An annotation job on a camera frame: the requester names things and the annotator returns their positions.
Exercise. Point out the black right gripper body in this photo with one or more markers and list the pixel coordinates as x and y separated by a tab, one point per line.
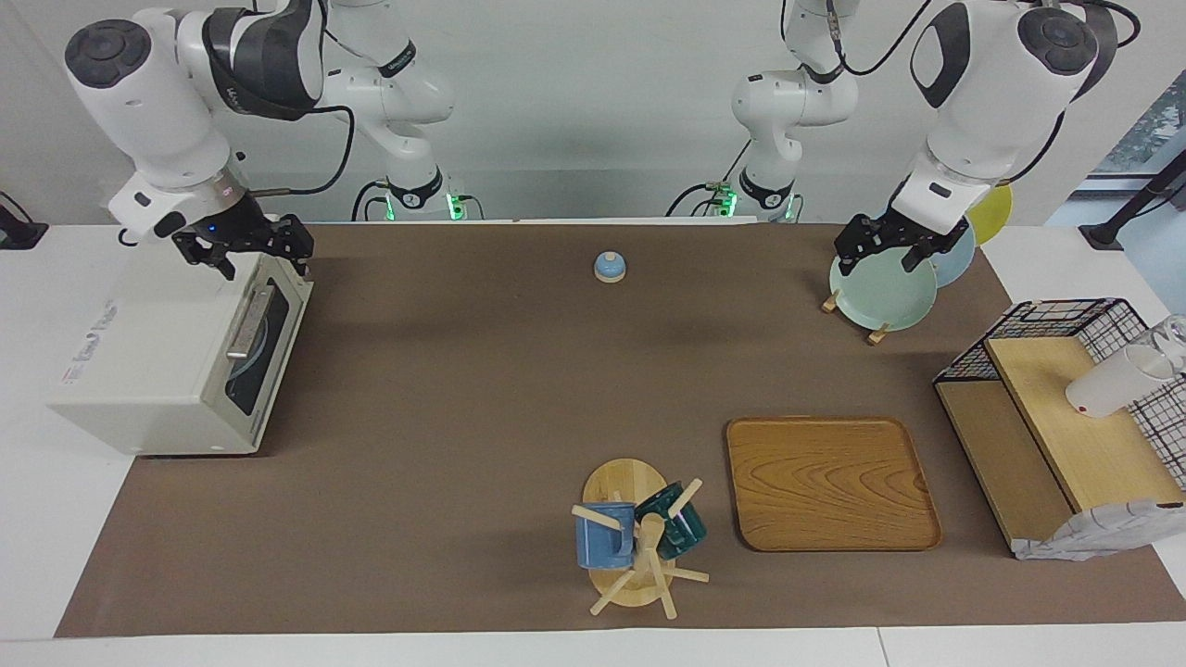
241	230

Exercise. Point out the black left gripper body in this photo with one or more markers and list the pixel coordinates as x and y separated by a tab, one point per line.
914	232

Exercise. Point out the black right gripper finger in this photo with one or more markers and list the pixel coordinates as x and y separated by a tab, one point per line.
208	257
298	241

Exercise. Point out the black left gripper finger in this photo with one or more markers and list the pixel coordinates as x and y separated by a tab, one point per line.
852	245
921	259

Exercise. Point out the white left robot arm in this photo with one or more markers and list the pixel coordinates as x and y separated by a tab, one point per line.
982	102

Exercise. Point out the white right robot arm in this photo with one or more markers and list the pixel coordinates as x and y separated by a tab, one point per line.
157	102

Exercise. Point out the cream toaster oven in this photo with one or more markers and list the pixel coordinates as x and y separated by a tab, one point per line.
139	343

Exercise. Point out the large light blue plate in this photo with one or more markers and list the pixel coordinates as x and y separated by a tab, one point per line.
956	264

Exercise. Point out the pale green plate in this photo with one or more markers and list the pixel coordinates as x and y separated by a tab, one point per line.
880	296

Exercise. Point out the yellow plate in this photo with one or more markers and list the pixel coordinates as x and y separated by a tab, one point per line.
993	218

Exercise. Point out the wooden plate rack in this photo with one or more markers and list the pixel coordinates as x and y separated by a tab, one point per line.
876	335

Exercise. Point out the black metal stand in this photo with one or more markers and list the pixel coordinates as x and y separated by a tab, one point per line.
1103	233

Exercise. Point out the black clamp base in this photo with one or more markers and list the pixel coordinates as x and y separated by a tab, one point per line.
20	233

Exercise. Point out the white paper cup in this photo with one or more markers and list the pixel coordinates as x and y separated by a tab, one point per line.
1107	384

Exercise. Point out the wooden serving tray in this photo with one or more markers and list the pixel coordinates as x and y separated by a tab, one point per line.
829	482

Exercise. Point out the blue lid with wooden knob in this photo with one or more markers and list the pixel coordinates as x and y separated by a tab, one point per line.
610	269

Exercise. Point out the brown table mat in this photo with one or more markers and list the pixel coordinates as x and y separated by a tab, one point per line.
519	389

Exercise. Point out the clear glass cup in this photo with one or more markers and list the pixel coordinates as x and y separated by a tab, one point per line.
1175	338

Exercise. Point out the marble patterned cloth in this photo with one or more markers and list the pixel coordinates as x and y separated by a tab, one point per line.
1093	533

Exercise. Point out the wooden mug tree stand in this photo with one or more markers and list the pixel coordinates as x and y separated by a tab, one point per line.
630	482

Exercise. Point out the dark green mug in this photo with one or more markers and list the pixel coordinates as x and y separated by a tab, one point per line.
681	528

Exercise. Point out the blue mug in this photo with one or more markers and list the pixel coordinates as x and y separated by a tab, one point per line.
602	542

